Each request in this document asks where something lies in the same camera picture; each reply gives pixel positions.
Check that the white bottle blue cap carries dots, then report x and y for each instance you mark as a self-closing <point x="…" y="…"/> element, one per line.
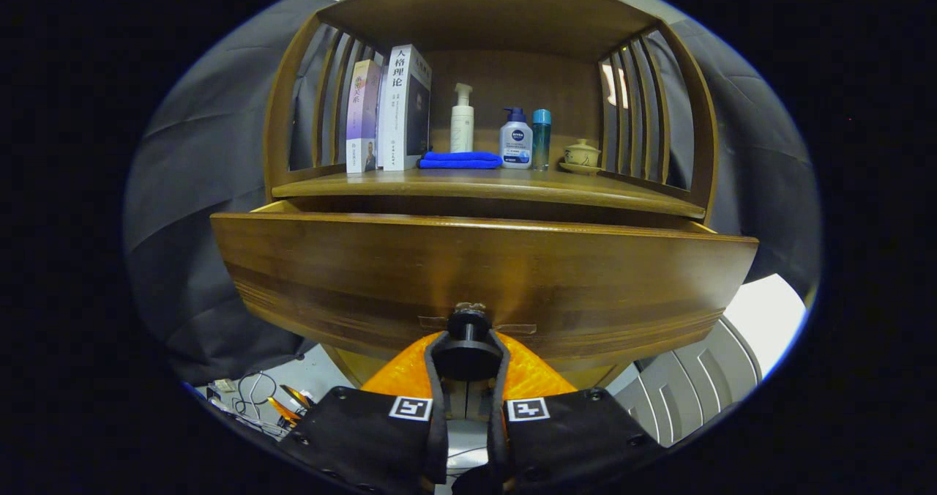
<point x="516" y="147"/>

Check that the beige saucer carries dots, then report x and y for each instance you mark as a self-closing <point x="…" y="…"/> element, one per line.
<point x="578" y="169"/>

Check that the white pump bottle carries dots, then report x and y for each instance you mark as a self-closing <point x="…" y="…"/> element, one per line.
<point x="462" y="129"/>

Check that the beige lidded tea cup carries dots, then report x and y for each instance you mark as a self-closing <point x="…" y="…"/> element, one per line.
<point x="583" y="154"/>

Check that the brown wooden drawer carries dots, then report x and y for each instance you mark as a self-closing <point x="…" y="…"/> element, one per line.
<point x="366" y="275"/>

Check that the blue folded cloth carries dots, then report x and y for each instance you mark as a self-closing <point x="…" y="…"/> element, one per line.
<point x="460" y="161"/>

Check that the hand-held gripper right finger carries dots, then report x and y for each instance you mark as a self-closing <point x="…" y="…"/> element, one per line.
<point x="498" y="436"/>

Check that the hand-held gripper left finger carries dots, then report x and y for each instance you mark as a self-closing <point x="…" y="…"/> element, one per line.
<point x="438" y="436"/>

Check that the teal clear bottle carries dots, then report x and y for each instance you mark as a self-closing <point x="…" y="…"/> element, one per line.
<point x="542" y="143"/>

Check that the brown wooden countertop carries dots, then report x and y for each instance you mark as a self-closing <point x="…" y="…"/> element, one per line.
<point x="454" y="184"/>

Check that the white book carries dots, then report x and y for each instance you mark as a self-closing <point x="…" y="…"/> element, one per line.
<point x="395" y="114"/>

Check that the white plastic box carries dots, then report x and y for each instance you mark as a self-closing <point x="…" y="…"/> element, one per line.
<point x="761" y="312"/>

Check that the wooden cabinet door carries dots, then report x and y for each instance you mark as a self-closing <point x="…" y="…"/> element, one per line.
<point x="593" y="376"/>
<point x="359" y="367"/>

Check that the purple book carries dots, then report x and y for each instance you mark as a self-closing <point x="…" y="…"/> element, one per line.
<point x="362" y="114"/>

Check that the black round drawer knob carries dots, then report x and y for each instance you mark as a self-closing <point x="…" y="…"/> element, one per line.
<point x="467" y="356"/>

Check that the brown wooden cabinet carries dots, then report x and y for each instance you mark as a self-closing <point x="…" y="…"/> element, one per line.
<point x="505" y="85"/>

